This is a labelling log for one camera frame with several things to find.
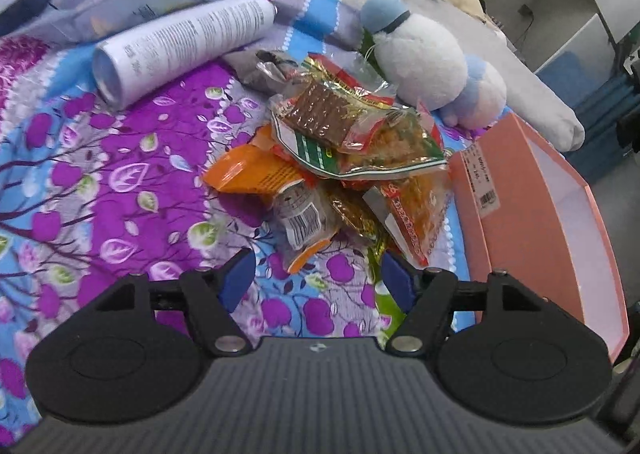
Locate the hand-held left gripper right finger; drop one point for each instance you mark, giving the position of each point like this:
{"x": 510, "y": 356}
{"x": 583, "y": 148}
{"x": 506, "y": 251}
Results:
{"x": 397, "y": 279}

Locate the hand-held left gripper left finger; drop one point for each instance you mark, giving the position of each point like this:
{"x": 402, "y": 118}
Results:
{"x": 236, "y": 279}

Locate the yellow red strip snack packet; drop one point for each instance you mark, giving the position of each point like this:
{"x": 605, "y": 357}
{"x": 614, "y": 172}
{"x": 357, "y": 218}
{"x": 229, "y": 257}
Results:
{"x": 415, "y": 214}

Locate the gold brown snack packet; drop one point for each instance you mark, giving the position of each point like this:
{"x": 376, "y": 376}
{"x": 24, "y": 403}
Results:
{"x": 355, "y": 214}

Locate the orange barcode snack packet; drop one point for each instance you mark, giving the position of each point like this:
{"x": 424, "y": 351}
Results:
{"x": 300, "y": 219}

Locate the pink cardboard box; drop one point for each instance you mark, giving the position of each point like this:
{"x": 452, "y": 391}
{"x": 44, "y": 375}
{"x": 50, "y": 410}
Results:
{"x": 520, "y": 234}

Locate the red packets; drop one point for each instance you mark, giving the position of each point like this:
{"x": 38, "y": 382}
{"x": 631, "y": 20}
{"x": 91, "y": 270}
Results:
{"x": 400, "y": 143}

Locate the clear green striped cracker packet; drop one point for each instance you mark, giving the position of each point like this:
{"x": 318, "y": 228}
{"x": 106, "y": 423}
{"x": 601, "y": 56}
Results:
{"x": 320, "y": 108}

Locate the red gold foil snack packet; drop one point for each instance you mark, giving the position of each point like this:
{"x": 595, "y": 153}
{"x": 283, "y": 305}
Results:
{"x": 345, "y": 76}

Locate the silver snack wrapper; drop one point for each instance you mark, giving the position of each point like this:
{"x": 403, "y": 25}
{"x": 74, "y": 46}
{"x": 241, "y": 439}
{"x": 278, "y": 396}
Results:
{"x": 270, "y": 71}

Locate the purple floral bed sheet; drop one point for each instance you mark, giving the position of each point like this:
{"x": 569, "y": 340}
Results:
{"x": 125, "y": 158}

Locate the white and blue plush toy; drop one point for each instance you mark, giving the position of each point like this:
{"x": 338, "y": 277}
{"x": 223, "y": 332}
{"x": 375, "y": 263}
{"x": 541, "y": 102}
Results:
{"x": 425, "y": 58}

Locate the grey pillow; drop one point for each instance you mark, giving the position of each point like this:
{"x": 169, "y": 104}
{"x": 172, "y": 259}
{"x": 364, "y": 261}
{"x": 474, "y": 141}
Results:
{"x": 540, "y": 103}

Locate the white spray can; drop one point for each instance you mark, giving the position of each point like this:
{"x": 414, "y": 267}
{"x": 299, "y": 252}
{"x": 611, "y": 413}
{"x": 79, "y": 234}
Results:
{"x": 185, "y": 41}

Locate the blue cabinet panel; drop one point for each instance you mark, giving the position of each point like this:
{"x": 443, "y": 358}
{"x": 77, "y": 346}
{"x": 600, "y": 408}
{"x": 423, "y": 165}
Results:
{"x": 570, "y": 78}

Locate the black wall socket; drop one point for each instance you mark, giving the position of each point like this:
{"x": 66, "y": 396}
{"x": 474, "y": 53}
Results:
{"x": 526, "y": 12}

